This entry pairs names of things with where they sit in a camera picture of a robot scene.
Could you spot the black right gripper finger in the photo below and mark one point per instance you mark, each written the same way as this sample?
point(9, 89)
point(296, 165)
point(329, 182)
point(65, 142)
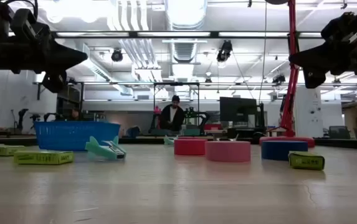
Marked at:
point(315, 59)
point(313, 79)

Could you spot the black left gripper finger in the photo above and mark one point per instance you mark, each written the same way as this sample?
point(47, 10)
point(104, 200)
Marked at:
point(64, 57)
point(55, 82)

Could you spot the green staple box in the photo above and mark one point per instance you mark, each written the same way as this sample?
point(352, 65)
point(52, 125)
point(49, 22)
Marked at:
point(306, 161)
point(43, 157)
point(0, 150)

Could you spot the blue tape roll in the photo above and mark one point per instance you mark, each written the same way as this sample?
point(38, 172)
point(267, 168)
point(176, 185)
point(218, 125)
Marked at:
point(279, 151)

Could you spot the red candy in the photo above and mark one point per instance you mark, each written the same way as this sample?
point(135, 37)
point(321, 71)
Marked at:
point(190, 147)

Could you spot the red desk lamp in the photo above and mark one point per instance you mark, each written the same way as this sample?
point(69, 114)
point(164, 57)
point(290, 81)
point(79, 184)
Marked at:
point(292, 93)

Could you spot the person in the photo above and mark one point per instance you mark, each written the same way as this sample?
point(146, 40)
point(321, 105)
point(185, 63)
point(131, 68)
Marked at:
point(172, 119)
point(74, 114)

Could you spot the blue plastic basket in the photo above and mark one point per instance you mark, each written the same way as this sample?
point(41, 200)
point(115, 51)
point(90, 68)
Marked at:
point(72, 135)

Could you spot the black monitor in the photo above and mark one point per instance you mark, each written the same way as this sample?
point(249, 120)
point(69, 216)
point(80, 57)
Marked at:
point(237, 109)

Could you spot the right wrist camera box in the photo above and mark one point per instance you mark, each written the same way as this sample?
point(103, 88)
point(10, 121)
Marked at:
point(356, 35)

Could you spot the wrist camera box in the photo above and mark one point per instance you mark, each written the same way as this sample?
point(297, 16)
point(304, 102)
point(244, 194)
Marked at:
point(23, 22)
point(356, 35)

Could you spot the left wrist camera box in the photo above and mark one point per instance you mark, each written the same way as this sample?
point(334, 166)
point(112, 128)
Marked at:
point(23, 22)

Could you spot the black hanging camera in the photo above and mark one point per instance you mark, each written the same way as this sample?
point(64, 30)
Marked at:
point(225, 51)
point(116, 55)

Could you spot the black aluminium table frame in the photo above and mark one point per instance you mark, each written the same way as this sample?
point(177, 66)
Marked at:
point(340, 143)

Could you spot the black overhead frame bar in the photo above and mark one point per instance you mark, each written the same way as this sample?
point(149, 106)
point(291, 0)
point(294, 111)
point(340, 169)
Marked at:
point(212, 34)

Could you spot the black metal background frame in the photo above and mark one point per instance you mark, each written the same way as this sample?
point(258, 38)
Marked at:
point(176, 83)

